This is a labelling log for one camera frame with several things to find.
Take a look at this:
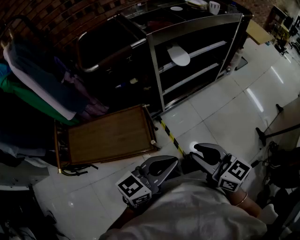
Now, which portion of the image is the person's right forearm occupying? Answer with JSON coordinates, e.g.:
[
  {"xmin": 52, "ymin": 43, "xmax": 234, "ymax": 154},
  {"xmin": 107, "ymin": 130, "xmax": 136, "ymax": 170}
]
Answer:
[{"xmin": 228, "ymin": 189, "xmax": 262, "ymax": 218}]

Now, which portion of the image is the light wooden table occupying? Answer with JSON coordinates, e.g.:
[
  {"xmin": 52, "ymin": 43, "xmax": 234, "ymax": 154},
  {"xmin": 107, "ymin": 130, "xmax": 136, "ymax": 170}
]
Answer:
[{"xmin": 245, "ymin": 19, "xmax": 274, "ymax": 46}]

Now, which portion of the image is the person's left forearm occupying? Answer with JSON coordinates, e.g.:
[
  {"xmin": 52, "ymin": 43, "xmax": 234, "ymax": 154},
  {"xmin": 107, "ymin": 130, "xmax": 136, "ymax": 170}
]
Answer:
[{"xmin": 109, "ymin": 205, "xmax": 141, "ymax": 232}]

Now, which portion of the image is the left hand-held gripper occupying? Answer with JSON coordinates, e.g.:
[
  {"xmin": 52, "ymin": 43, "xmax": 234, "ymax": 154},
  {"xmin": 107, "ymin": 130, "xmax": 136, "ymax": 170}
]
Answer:
[{"xmin": 116, "ymin": 155, "xmax": 179, "ymax": 209}]

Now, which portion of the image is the thin gold bracelet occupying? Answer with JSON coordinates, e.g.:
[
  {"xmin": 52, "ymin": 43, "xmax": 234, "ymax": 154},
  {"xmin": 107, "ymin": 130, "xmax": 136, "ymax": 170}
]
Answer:
[{"xmin": 235, "ymin": 192, "xmax": 249, "ymax": 207}]

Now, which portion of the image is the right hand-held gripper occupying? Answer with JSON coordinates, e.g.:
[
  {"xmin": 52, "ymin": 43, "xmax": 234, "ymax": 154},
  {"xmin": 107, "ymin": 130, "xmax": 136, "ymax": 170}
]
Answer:
[{"xmin": 189, "ymin": 143, "xmax": 253, "ymax": 193}]

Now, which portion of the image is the wooden trolley platform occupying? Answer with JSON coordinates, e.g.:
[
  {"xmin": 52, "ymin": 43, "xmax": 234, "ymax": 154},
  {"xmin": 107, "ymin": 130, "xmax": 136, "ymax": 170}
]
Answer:
[{"xmin": 54, "ymin": 104, "xmax": 160, "ymax": 174}]

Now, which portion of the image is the green garment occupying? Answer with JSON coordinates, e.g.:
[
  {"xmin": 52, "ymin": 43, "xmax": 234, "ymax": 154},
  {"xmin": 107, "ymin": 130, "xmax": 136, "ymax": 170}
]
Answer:
[{"xmin": 0, "ymin": 62, "xmax": 81, "ymax": 126}]

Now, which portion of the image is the white garment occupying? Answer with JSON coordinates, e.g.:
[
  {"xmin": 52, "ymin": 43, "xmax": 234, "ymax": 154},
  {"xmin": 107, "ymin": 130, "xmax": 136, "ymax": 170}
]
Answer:
[{"xmin": 3, "ymin": 40, "xmax": 77, "ymax": 120}]

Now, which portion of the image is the yellow black striped tape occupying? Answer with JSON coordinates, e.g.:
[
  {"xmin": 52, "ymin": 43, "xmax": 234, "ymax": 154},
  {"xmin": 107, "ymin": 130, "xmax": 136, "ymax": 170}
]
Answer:
[{"xmin": 158, "ymin": 118, "xmax": 187, "ymax": 158}]

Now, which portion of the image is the black clothes rack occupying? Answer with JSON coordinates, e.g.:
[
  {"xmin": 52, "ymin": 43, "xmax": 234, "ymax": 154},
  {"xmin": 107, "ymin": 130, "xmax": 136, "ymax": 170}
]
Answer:
[{"xmin": 0, "ymin": 14, "xmax": 49, "ymax": 47}]

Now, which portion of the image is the grey blue garment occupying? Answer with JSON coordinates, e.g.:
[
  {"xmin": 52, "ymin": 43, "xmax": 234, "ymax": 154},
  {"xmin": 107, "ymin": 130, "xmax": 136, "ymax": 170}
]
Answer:
[{"xmin": 11, "ymin": 41, "xmax": 88, "ymax": 113}]

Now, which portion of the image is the black cable bundle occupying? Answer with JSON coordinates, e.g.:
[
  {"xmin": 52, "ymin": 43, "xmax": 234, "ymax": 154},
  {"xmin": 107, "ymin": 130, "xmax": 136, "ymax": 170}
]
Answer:
[{"xmin": 250, "ymin": 140, "xmax": 300, "ymax": 189}]

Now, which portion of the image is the brown partition panel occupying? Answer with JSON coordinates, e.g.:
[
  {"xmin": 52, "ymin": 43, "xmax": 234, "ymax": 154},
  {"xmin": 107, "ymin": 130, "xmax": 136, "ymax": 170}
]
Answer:
[{"xmin": 267, "ymin": 96, "xmax": 300, "ymax": 151}]

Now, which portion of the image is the person's white shirt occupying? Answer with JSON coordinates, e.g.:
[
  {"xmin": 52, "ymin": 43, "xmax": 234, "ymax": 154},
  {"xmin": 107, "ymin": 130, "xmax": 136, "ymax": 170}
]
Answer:
[{"xmin": 99, "ymin": 171, "xmax": 268, "ymax": 240}]

